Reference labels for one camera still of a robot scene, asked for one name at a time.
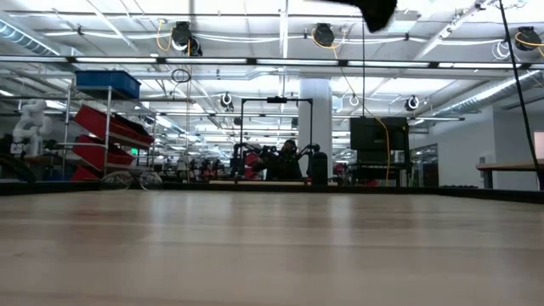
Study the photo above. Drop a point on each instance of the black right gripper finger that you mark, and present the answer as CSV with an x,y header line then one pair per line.
x,y
376,13

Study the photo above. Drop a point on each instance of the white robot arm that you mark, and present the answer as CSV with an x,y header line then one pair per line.
x,y
32,123

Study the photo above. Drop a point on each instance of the black monitor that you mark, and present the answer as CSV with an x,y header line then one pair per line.
x,y
378,134

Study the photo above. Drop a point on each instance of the white round pillar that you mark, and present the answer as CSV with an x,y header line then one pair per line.
x,y
315,127

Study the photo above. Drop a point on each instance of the black cylindrical bin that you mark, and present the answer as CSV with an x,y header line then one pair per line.
x,y
319,168

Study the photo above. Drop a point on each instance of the person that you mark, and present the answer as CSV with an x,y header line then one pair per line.
x,y
289,161

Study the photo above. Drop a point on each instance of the wooden table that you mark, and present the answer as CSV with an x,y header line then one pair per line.
x,y
510,166

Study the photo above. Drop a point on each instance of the blue plastic storage bin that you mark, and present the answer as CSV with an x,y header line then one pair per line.
x,y
108,83

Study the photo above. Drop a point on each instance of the red plastic storage bin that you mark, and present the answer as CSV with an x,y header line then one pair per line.
x,y
83,174
98,153
106,123

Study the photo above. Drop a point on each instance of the black robot station frame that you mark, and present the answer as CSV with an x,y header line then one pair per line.
x,y
276,100

